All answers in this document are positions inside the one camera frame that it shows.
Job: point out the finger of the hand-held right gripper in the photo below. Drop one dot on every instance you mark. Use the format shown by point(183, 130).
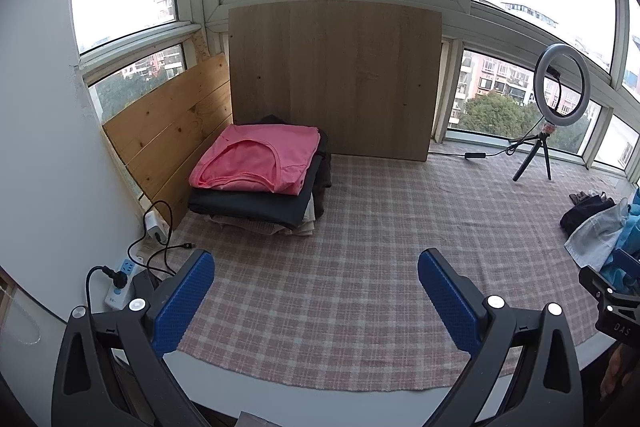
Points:
point(627, 264)

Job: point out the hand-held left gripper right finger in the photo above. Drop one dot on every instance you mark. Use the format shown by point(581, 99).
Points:
point(447, 302)

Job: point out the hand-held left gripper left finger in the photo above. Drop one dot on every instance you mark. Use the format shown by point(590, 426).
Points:
point(185, 302)

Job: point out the blue striped work coat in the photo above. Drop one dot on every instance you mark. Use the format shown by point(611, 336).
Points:
point(634, 217)

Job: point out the person's right hand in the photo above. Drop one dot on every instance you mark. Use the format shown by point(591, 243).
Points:
point(614, 374)

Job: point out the white garment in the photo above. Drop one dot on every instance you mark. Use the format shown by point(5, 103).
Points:
point(595, 232)

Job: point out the white power strip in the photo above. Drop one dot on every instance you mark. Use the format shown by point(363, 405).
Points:
point(117, 294)

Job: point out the dark navy garment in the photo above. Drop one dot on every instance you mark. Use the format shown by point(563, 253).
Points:
point(580, 214)

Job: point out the white charger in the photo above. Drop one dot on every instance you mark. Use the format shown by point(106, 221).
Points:
point(152, 224)

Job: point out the pink plaid blanket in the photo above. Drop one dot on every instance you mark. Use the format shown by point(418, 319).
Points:
point(350, 282)

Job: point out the dark grey folded garment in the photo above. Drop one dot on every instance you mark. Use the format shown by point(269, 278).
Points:
point(250, 207)

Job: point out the small black tripod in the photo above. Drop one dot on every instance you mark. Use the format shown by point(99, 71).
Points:
point(542, 147)

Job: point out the pink folded shirt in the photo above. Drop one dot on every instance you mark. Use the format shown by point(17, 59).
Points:
point(260, 152)

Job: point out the pine plank board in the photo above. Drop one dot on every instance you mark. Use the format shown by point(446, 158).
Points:
point(170, 132)

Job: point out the dark brown folded garment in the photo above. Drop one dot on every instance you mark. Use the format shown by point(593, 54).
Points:
point(325, 172)

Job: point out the large light wooden board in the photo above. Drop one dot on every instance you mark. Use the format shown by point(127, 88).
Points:
point(340, 82)

